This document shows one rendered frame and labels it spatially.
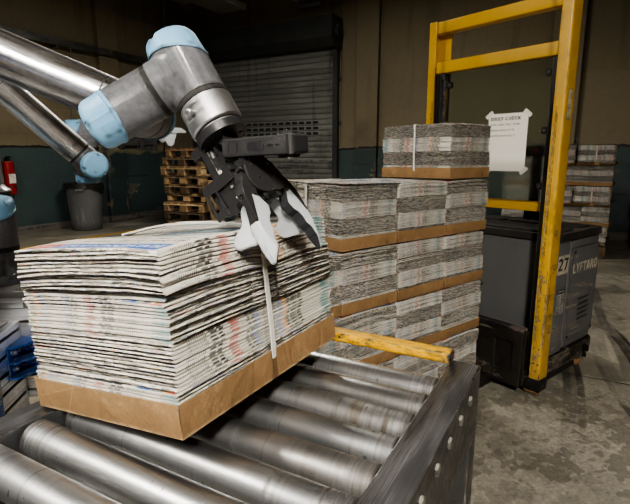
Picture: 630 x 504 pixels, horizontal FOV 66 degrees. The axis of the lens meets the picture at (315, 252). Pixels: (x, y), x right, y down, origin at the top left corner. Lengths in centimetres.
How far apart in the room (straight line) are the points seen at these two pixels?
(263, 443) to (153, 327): 21
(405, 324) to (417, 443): 135
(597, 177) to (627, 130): 177
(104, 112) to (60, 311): 27
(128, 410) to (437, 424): 40
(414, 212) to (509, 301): 105
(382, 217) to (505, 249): 110
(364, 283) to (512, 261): 116
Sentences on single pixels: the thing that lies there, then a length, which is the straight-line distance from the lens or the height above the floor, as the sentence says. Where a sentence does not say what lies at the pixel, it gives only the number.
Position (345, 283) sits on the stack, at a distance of 169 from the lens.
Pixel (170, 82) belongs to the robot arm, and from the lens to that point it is 71.
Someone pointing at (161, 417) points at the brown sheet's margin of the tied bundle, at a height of 86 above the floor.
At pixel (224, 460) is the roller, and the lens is 63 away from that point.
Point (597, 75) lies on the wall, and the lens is 809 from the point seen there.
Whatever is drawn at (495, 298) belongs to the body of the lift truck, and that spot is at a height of 40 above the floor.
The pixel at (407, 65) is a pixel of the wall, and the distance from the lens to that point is 858.
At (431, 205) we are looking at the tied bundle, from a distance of 198.
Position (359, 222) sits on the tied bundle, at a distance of 169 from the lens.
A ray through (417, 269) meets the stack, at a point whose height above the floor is 72.
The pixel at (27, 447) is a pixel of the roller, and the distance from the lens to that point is 78.
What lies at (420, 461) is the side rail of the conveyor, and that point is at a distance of 63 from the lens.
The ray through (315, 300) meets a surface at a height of 92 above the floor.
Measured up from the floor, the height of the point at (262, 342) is 89.
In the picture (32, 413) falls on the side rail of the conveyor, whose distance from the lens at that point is 82.
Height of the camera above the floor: 115
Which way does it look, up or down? 11 degrees down
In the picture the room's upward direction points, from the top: straight up
